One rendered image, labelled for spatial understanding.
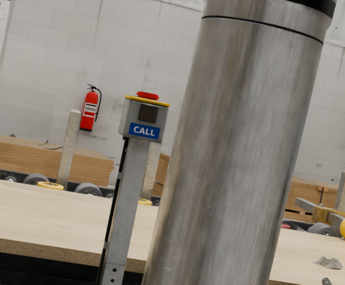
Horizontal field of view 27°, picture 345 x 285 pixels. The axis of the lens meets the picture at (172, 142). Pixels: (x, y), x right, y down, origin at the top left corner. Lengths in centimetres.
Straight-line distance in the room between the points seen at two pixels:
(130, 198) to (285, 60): 69
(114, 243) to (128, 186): 10
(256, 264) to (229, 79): 16
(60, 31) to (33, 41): 33
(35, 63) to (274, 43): 774
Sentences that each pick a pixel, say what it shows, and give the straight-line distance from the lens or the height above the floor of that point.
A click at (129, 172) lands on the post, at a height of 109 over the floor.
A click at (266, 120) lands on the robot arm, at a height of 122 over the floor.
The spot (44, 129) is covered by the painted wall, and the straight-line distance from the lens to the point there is 834.
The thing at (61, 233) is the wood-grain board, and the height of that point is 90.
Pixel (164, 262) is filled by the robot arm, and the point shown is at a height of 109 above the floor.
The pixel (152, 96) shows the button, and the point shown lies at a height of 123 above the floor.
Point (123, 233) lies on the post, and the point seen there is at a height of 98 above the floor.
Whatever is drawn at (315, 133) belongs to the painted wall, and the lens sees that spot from 947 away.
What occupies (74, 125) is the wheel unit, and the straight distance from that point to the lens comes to 230.
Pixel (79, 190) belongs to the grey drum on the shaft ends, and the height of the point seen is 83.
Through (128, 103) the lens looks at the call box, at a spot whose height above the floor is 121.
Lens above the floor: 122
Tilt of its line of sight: 3 degrees down
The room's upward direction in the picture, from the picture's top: 12 degrees clockwise
